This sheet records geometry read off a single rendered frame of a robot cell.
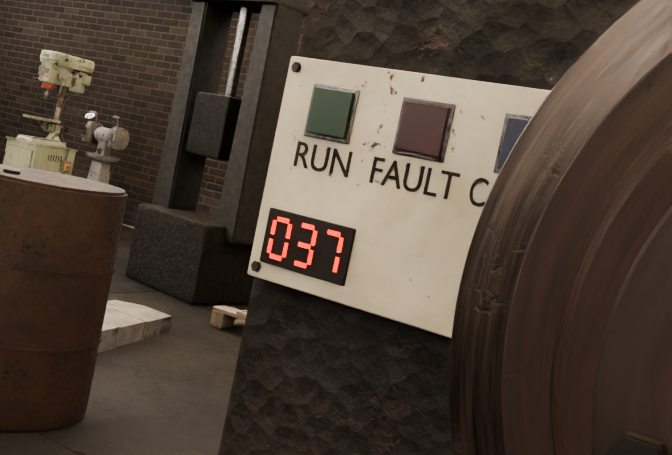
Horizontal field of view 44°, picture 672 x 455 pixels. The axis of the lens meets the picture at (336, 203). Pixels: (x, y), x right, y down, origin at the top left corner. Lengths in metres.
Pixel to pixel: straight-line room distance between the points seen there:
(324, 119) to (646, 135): 0.30
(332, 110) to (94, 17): 9.43
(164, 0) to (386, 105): 8.73
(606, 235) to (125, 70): 9.20
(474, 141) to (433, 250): 0.08
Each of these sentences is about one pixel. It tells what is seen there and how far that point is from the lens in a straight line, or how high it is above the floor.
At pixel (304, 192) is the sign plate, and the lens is 0.65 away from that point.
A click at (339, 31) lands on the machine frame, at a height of 1.27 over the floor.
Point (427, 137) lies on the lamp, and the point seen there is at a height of 1.19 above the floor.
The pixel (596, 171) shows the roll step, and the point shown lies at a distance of 0.41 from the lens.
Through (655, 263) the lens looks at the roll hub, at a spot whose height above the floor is 1.15.
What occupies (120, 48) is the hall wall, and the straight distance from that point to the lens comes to 9.64.
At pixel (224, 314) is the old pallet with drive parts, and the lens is 5.21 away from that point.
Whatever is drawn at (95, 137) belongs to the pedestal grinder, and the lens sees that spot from 9.12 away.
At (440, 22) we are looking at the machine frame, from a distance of 0.64.
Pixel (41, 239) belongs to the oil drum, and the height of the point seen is 0.69.
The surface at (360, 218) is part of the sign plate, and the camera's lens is 0.63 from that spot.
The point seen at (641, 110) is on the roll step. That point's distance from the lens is 0.41.
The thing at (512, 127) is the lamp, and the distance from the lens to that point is 0.58.
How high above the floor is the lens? 1.17
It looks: 3 degrees down
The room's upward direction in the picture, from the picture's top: 12 degrees clockwise
